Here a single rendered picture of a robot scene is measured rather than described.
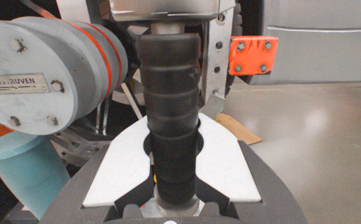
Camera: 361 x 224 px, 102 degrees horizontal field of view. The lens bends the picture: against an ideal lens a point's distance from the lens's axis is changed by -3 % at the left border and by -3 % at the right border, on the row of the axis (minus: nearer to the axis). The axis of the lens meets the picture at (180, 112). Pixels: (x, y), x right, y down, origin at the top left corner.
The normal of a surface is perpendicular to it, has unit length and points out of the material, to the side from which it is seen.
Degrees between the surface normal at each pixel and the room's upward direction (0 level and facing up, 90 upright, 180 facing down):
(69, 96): 90
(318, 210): 0
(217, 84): 90
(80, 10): 90
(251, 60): 90
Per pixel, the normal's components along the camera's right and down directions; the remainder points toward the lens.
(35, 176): 0.72, 0.27
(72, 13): 0.01, 0.47
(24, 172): 0.54, 0.33
